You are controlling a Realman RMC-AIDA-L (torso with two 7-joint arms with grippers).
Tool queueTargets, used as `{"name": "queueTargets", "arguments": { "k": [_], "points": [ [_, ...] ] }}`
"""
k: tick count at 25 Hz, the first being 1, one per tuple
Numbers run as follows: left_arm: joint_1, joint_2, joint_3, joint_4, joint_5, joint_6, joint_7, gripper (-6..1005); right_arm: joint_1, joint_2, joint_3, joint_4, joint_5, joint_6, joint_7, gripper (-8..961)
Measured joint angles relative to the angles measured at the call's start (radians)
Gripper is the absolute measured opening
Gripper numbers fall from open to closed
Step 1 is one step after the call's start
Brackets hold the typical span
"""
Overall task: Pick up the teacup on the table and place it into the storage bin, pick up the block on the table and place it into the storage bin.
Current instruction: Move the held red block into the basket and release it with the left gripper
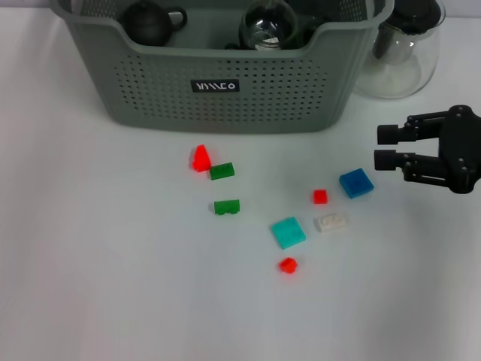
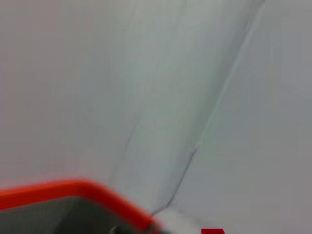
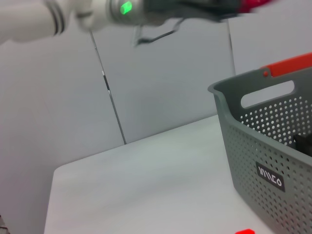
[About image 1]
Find grey-green perforated storage bin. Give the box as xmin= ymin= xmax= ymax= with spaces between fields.
xmin=50 ymin=0 xmax=394 ymax=135

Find blue square brick plate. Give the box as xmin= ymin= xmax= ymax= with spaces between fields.
xmin=337 ymin=168 xmax=375 ymax=199

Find wide white toy brick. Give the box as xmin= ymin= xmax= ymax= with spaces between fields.
xmin=314 ymin=213 xmax=349 ymax=234

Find orange-red slope brick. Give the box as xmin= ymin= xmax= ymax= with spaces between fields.
xmin=189 ymin=144 xmax=211 ymax=173

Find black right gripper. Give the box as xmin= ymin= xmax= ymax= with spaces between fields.
xmin=374 ymin=105 xmax=481 ymax=195

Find dark clay teapot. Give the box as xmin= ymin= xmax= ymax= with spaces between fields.
xmin=122 ymin=0 xmax=188 ymax=47

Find small orange-red sloped brick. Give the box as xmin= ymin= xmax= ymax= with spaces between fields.
xmin=278 ymin=256 xmax=298 ymax=275

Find teal square brick plate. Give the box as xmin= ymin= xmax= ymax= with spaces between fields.
xmin=270 ymin=217 xmax=307 ymax=250

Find green toy brick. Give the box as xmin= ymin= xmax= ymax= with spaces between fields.
xmin=213 ymin=199 xmax=241 ymax=217
xmin=209 ymin=162 xmax=237 ymax=181

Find glass carafe with black lid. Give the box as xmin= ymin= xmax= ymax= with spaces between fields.
xmin=352 ymin=0 xmax=446 ymax=99

